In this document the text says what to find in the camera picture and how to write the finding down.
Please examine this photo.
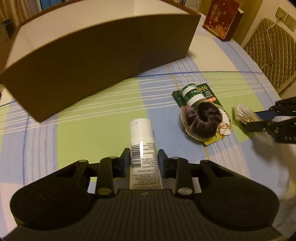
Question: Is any bag of cotton swabs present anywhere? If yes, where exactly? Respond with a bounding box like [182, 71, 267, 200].
[233, 103, 273, 146]

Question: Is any white cosmetic tube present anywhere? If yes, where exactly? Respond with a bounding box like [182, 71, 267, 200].
[129, 118, 163, 190]

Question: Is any dark brown velvet scrunchie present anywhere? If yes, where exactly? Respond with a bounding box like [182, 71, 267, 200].
[180, 101, 223, 142]

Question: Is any green carded tape pack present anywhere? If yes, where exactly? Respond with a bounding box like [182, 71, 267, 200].
[171, 83, 232, 145]

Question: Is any plaid tablecloth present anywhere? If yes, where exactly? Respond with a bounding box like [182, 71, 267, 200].
[0, 12, 296, 232]

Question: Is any quilted brown chair cushion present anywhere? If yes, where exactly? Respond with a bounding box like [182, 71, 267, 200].
[243, 18, 295, 95]

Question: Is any large brown cardboard box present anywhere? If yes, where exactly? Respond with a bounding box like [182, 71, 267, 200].
[1, 1, 201, 122]

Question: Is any white cable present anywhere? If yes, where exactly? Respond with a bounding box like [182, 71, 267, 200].
[260, 19, 282, 70]

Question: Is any wall power socket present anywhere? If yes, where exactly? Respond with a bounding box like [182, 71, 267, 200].
[275, 7, 296, 31]

